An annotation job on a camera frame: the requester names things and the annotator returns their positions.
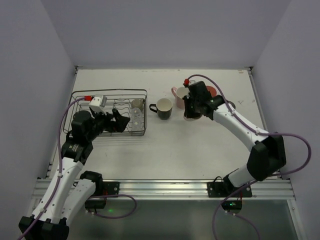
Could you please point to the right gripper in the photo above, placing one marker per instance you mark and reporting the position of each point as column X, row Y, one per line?
column 189, row 107

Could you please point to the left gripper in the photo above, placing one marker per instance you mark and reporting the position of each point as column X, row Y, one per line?
column 110, row 120

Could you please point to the clear glass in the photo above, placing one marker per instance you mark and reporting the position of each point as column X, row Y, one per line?
column 136, row 114
column 137, row 125

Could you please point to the salmon pink tumbler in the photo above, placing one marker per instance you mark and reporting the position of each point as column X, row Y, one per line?
column 212, row 90

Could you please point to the pink ceramic mug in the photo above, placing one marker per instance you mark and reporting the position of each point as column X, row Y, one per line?
column 178, row 94

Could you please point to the small tan cup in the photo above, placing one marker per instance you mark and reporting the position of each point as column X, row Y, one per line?
column 138, row 103

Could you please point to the beige two-tier cup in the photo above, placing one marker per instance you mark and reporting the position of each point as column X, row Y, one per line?
column 231, row 104

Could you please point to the black glossy mug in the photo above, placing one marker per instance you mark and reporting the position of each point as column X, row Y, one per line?
column 163, row 108

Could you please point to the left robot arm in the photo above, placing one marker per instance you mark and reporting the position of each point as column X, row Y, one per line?
column 52, row 217

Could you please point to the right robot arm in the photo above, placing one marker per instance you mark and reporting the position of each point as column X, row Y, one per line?
column 266, row 153

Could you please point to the left controller box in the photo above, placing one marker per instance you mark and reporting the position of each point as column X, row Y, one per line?
column 95, row 204

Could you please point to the controller box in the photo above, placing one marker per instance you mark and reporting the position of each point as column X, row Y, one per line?
column 232, row 205
column 95, row 204

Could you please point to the right controller box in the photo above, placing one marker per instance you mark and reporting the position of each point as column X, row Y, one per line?
column 232, row 205

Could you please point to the wire dish rack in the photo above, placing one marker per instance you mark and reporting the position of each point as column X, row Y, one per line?
column 120, row 99

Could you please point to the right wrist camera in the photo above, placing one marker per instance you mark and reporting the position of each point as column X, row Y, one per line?
column 187, row 82

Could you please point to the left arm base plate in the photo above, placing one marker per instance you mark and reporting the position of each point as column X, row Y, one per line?
column 110, row 188

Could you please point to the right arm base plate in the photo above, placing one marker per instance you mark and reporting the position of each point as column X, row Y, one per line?
column 219, row 188

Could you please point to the aluminium mounting rail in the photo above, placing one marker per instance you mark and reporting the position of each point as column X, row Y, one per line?
column 270, row 189

